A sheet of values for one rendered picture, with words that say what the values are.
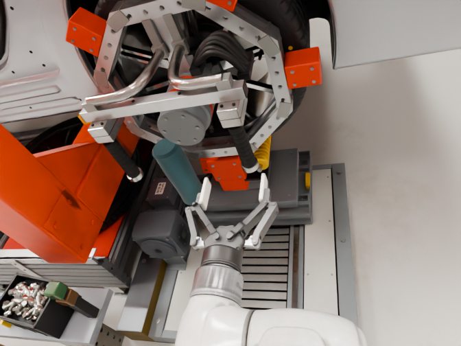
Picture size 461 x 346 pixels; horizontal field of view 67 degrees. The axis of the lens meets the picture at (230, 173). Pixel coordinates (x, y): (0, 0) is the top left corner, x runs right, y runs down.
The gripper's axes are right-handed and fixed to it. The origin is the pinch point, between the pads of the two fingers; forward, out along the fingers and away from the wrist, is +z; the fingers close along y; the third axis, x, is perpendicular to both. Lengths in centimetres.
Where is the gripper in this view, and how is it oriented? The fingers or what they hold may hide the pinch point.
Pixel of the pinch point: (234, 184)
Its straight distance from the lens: 76.3
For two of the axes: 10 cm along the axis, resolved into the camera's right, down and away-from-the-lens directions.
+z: 1.4, -7.7, 6.2
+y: 9.5, -0.8, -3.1
